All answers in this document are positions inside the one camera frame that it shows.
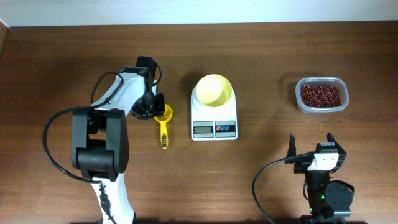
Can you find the left black cable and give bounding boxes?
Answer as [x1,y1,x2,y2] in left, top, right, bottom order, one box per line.
[42,71,125,224]

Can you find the yellow measuring scoop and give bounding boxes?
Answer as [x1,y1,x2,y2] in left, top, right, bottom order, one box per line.
[154,104,173,149]

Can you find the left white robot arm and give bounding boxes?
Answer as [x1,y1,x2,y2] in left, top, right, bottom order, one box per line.
[72,56,165,223]

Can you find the clear plastic food container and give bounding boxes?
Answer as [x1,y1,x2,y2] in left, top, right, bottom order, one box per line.
[295,77,349,113]

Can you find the black cable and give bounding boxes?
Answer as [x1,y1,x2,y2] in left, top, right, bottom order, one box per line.
[251,155,308,224]
[42,71,125,224]

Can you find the red beans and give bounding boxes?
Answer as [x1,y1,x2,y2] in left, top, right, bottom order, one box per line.
[300,84,341,108]

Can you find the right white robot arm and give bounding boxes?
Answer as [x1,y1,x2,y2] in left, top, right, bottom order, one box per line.
[286,133,355,224]

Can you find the yellow plastic bowl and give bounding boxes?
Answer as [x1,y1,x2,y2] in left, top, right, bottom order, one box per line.
[195,74,233,108]

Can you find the white digital kitchen scale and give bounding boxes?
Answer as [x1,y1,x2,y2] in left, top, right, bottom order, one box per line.
[190,86,238,141]

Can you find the right black cable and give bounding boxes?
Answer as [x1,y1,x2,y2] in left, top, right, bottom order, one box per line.
[251,155,308,224]

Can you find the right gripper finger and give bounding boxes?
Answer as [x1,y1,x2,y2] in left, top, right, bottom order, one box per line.
[286,134,297,158]
[326,133,346,154]

